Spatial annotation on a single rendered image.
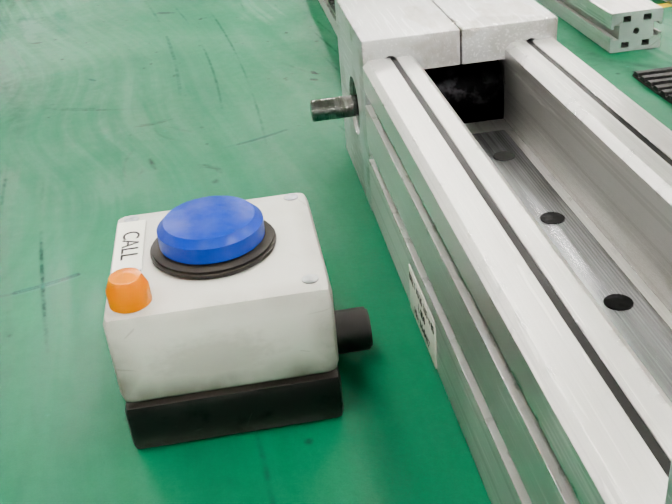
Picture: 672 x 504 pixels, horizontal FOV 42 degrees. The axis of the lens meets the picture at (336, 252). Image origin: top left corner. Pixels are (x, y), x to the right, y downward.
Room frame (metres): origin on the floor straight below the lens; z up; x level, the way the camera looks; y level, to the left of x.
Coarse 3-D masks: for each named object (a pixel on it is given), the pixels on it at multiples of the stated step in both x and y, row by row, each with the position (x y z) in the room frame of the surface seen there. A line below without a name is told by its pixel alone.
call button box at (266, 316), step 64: (128, 256) 0.29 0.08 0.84; (256, 256) 0.28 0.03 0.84; (320, 256) 0.28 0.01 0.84; (128, 320) 0.25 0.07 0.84; (192, 320) 0.25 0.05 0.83; (256, 320) 0.25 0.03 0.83; (320, 320) 0.26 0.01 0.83; (128, 384) 0.25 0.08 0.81; (192, 384) 0.25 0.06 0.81; (256, 384) 0.26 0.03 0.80; (320, 384) 0.26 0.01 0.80
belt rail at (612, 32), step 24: (552, 0) 0.76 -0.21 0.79; (576, 0) 0.71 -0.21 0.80; (600, 0) 0.68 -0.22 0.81; (624, 0) 0.67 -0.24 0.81; (648, 0) 0.67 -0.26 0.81; (576, 24) 0.71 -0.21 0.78; (600, 24) 0.67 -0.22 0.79; (624, 24) 0.64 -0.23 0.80; (648, 24) 0.64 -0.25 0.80; (624, 48) 0.64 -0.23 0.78
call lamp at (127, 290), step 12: (120, 276) 0.26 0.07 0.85; (132, 276) 0.26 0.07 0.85; (144, 276) 0.26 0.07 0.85; (108, 288) 0.26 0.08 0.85; (120, 288) 0.25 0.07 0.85; (132, 288) 0.25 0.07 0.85; (144, 288) 0.26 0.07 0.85; (108, 300) 0.25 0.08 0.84; (120, 300) 0.25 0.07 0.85; (132, 300) 0.25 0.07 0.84; (144, 300) 0.25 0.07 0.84; (120, 312) 0.25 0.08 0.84; (132, 312) 0.25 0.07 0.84
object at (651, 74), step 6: (636, 72) 0.58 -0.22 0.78; (642, 72) 0.58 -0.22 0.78; (648, 72) 0.58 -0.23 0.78; (654, 72) 0.58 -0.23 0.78; (660, 72) 0.58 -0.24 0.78; (666, 72) 0.58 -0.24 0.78; (636, 78) 0.58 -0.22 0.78; (642, 78) 0.57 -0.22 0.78; (648, 78) 0.57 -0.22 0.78; (654, 78) 0.57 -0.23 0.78; (660, 78) 0.57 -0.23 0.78
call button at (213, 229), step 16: (176, 208) 0.30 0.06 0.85; (192, 208) 0.30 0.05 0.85; (208, 208) 0.30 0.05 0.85; (224, 208) 0.30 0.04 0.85; (240, 208) 0.30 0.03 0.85; (256, 208) 0.30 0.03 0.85; (160, 224) 0.29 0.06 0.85; (176, 224) 0.29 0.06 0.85; (192, 224) 0.29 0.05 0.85; (208, 224) 0.28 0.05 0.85; (224, 224) 0.28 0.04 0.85; (240, 224) 0.28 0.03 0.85; (256, 224) 0.29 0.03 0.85; (160, 240) 0.28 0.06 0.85; (176, 240) 0.28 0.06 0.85; (192, 240) 0.27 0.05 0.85; (208, 240) 0.27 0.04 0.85; (224, 240) 0.27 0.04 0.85; (240, 240) 0.28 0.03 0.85; (256, 240) 0.28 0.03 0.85; (176, 256) 0.28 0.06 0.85; (192, 256) 0.27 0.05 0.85; (208, 256) 0.27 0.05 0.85; (224, 256) 0.27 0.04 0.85
